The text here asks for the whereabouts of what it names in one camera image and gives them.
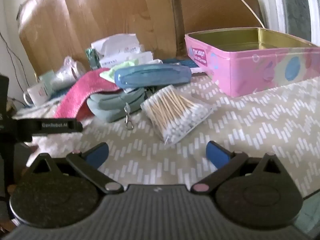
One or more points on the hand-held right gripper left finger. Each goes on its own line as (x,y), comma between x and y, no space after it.
(96,153)

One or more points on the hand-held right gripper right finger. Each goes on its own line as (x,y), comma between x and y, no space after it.
(216,155)

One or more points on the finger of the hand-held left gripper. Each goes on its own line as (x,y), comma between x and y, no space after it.
(55,126)

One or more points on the pink towel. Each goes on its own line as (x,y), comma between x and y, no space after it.
(82,87)

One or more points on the grey-green pouch with clasp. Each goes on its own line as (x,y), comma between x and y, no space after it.
(107,105)

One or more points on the bag of cotton swabs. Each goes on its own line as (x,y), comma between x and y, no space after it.
(175,115)

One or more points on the light green cloth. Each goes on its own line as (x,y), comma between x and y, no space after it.
(107,75)

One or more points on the pink tin box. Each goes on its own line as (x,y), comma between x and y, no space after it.
(250,75)

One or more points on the blue hard case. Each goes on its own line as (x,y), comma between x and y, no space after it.
(150,76)

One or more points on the white quilted cloth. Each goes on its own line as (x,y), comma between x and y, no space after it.
(57,142)

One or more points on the white mug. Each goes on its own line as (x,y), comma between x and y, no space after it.
(37,93)

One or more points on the beige patterned tablecloth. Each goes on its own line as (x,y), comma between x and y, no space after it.
(250,135)

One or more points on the pale green card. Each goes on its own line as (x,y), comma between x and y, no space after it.
(47,78)

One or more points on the clear plastic bag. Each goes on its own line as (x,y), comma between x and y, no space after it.
(67,72)

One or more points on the small green box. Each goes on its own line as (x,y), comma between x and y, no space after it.
(93,58)

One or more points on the teal mat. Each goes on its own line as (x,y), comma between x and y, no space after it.
(180,62)

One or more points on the stack of white packets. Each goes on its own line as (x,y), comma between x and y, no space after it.
(120,47)

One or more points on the wooden board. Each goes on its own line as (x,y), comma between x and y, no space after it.
(87,17)

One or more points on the brown chair back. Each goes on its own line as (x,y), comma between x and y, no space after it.
(215,12)

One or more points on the white framed window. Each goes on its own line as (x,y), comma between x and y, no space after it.
(295,7)

